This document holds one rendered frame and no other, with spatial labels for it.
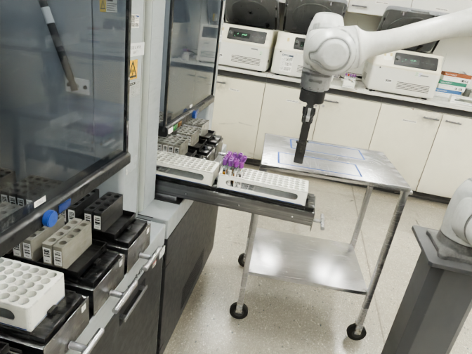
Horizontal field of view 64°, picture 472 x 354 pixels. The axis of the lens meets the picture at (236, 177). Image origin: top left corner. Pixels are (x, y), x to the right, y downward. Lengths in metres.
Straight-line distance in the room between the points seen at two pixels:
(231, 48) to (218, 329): 2.45
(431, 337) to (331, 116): 2.32
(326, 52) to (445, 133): 2.87
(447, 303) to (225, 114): 2.64
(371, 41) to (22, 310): 0.92
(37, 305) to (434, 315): 1.29
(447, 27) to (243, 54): 2.51
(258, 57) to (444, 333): 2.61
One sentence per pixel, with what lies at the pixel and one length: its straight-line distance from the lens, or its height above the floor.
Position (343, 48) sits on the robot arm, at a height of 1.31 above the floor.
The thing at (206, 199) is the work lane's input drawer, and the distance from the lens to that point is 1.28.
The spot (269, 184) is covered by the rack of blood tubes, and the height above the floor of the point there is 0.87.
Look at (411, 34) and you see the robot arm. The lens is 1.09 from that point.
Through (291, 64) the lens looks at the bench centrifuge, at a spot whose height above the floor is 1.01.
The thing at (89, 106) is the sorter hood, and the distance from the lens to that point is 0.82.
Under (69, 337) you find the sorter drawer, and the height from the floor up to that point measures 0.76.
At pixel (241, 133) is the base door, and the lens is 3.66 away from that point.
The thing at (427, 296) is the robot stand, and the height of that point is 0.53.
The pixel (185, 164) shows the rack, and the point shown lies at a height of 0.86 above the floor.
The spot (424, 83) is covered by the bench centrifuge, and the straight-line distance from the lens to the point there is 3.62.
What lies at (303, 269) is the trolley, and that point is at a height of 0.28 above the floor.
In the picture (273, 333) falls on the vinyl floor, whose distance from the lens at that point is 1.95.
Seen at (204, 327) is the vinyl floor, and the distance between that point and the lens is 1.91.
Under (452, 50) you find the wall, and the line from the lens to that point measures 4.29.
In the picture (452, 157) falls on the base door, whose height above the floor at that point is 0.46.
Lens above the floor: 1.35
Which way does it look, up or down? 23 degrees down
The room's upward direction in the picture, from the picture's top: 8 degrees clockwise
